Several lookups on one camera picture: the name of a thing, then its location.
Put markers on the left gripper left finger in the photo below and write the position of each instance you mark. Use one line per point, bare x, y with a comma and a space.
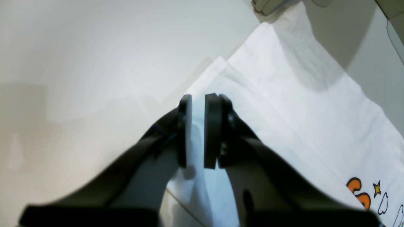
129, 192

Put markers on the grey cardboard box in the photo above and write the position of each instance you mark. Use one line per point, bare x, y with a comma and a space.
392, 10

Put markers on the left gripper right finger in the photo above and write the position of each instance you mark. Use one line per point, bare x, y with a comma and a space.
268, 191

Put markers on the white t-shirt with print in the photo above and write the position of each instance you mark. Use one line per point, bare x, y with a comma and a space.
301, 103

